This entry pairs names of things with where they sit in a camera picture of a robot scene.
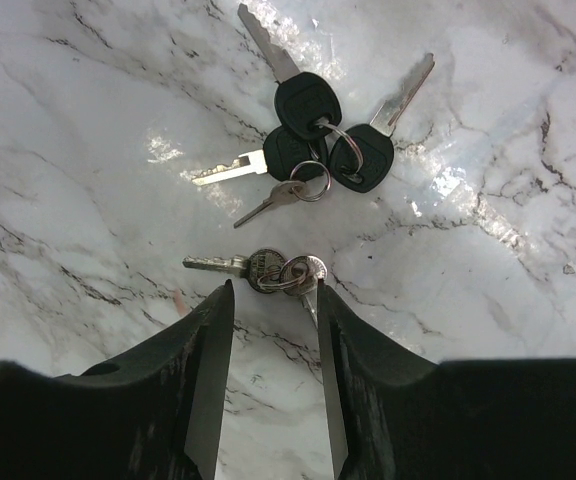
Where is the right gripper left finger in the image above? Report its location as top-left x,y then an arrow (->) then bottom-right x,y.
0,283 -> 235,479

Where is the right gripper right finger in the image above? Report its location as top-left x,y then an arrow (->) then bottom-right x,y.
317,285 -> 576,479

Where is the small silver key pair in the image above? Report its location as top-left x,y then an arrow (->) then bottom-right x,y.
182,248 -> 328,326

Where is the black headed key bunch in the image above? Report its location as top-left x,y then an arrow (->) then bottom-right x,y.
192,4 -> 435,213

